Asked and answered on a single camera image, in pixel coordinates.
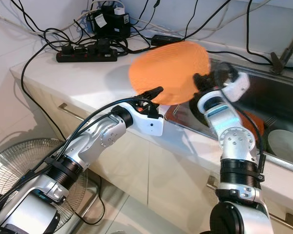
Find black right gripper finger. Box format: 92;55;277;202
193;73;210;93

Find orange plate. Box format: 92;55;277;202
128;41;211;106

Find orange bowl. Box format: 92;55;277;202
237;111;265;139

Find steel kitchen sink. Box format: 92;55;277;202
164;58;293;174

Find white kitchen cabinet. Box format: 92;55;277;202
10;73;293;234

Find black power adapter brick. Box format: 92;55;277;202
150;34;184;48

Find metal sink faucet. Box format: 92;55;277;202
270;22;293;74

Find black power strip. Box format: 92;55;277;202
56;43;119;63

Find black charger stack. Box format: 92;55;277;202
89;2;132;39

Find white bowl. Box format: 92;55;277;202
268;129;293;166

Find grey floor fan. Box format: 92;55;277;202
0;138;88;234

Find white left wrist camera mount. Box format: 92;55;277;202
129;102;164;137

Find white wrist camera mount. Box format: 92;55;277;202
224;73;251;103
129;102;164;137

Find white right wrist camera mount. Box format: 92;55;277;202
224;73;251;103

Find thin black cable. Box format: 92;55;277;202
185;0;202;38

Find black power strip cord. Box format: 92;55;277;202
21;46;69;147

